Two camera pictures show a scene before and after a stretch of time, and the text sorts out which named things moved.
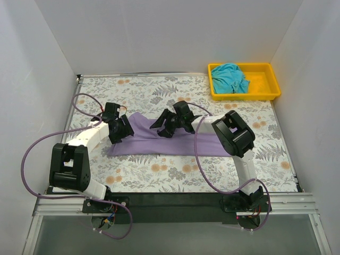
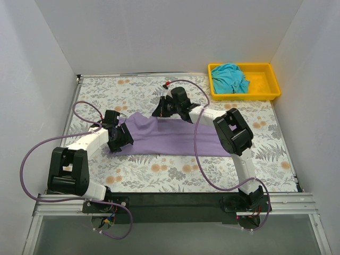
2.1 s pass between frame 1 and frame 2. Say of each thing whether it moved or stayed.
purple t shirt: stayed
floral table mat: stayed
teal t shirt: stayed
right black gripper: moved
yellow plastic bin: stayed
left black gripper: moved
